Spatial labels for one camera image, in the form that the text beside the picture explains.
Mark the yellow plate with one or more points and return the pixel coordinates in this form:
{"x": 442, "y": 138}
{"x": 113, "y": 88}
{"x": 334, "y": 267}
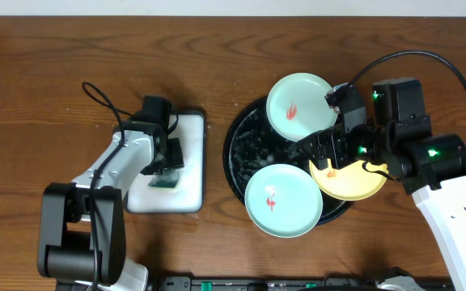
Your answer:
{"x": 350, "y": 183}

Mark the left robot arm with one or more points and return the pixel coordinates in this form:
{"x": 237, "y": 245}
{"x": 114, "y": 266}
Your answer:
{"x": 82, "y": 226}

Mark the light green plate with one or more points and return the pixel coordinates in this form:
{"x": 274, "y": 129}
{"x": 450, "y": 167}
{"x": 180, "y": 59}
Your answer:
{"x": 296, "y": 106}
{"x": 283, "y": 201}

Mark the black tray with foam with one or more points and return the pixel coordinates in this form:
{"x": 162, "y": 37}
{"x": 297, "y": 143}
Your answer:
{"x": 188, "y": 195}

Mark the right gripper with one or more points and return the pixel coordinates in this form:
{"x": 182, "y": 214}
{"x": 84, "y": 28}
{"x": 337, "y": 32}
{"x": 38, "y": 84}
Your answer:
{"x": 336, "y": 137}

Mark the green sponge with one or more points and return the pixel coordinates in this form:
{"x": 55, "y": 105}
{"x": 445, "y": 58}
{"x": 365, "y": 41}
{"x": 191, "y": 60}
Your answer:
{"x": 167, "y": 179}

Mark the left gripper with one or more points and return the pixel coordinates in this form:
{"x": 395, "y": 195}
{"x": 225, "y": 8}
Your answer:
{"x": 170, "y": 162}

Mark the round black tray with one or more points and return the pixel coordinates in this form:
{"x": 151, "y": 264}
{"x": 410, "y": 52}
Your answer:
{"x": 251, "y": 144}

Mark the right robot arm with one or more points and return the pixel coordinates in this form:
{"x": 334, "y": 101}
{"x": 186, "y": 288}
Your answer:
{"x": 432, "y": 169}

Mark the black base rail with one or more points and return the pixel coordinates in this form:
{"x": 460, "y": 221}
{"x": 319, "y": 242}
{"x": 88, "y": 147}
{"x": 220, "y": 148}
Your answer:
{"x": 395, "y": 281}

